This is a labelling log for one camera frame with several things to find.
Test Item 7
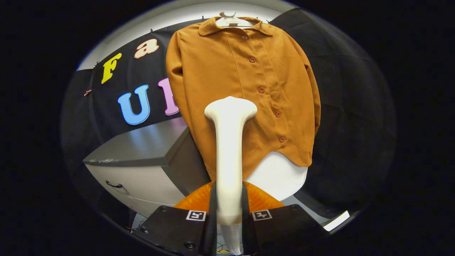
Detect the orange button shirt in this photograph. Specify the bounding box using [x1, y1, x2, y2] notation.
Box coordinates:
[166, 16, 321, 182]

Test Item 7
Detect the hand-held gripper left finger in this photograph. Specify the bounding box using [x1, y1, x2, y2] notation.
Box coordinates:
[132, 181, 218, 256]

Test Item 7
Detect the grey drawer cabinet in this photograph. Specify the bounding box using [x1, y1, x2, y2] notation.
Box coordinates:
[82, 117, 214, 218]

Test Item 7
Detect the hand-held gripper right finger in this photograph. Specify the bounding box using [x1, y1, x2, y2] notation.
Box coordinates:
[242, 181, 329, 256]

